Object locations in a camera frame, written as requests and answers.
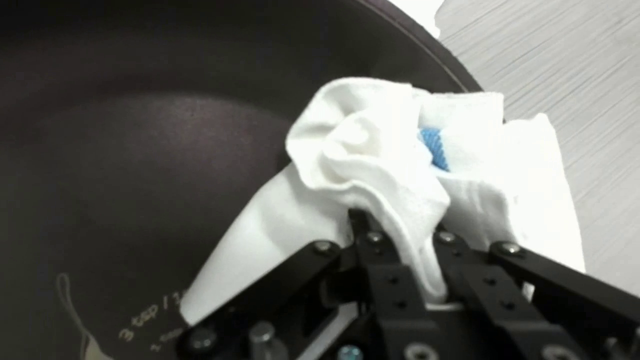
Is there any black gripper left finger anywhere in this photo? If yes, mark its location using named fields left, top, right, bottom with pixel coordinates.
left=347, top=205, right=431, bottom=317

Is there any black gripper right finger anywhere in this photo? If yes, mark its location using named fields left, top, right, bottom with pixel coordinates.
left=431, top=224, right=520, bottom=316

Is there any blue-striped dish cloth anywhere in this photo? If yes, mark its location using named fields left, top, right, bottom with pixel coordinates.
left=178, top=76, right=588, bottom=328

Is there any dark non-stick frying pan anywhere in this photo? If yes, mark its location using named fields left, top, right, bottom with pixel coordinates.
left=0, top=0, right=486, bottom=360

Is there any folded white dish cloth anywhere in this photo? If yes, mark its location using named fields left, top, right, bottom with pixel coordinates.
left=388, top=0, right=447, bottom=39

